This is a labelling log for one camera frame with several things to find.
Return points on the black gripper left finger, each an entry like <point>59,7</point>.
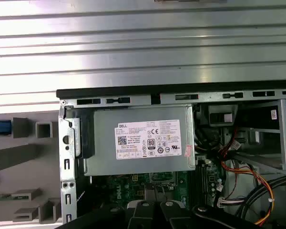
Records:
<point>138,214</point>

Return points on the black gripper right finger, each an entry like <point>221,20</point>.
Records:
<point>174,214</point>

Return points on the hard disk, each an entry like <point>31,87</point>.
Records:
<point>0,127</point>

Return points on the green motherboard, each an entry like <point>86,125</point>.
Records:
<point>181,190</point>

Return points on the black RAM slot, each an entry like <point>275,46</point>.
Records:
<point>206,181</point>
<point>199,181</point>

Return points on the metal socket cover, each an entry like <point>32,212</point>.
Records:
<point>155,175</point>

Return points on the black open PC case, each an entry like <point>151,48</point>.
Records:
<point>69,167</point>

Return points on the grey power supply unit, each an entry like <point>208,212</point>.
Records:
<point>133,114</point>

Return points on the grey parts rack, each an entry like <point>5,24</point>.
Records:
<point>26,176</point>

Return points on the metal optical drive cage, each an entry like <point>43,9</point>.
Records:
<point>282,133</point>

